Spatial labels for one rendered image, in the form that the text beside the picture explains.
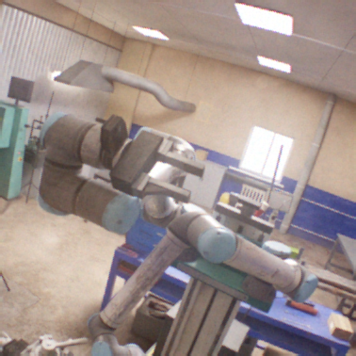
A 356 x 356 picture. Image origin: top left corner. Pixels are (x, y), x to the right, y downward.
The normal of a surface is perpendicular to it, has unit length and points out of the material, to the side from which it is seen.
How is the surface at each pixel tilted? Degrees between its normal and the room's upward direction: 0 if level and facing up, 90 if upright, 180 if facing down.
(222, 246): 87
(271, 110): 90
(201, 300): 90
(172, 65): 90
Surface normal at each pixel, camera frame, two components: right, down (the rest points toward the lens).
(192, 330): -0.42, 0.08
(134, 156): 0.01, -0.62
